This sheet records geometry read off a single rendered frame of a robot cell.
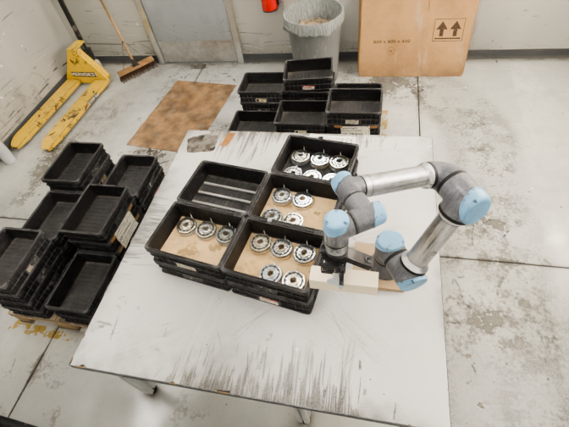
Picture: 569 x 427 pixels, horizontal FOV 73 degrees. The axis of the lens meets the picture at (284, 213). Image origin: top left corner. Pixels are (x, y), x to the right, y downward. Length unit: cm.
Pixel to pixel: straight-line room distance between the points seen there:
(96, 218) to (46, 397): 112
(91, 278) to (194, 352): 121
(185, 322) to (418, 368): 103
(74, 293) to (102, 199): 64
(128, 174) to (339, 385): 222
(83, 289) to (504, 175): 312
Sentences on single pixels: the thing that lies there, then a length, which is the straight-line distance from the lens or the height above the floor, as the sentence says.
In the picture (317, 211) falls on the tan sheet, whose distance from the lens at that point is 191.
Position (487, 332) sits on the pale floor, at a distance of 264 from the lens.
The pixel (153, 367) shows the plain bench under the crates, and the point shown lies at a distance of 187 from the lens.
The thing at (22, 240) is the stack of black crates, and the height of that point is 49.
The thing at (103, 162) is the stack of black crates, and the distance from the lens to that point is 321.
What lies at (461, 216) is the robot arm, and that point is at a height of 128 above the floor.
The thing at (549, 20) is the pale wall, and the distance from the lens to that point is 467.
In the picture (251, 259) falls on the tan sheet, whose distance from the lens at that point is 180.
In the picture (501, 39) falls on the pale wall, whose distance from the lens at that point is 464.
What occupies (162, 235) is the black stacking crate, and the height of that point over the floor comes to 87.
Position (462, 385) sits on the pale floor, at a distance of 249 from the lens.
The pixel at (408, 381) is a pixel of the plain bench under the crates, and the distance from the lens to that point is 170.
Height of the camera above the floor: 232
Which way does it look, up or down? 51 degrees down
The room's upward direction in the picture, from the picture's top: 11 degrees counter-clockwise
